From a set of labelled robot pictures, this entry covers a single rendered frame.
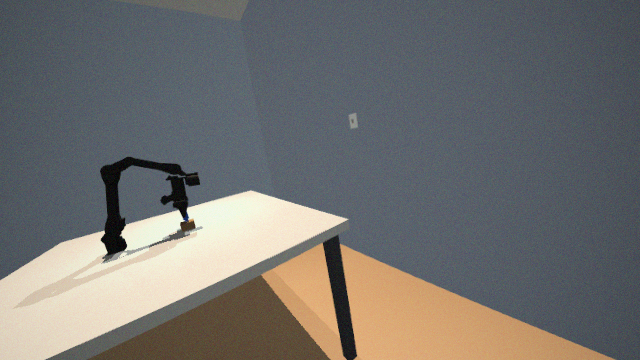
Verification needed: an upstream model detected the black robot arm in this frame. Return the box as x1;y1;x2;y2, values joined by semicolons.
100;157;200;256

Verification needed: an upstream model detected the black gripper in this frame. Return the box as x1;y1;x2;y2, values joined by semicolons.
172;187;188;218

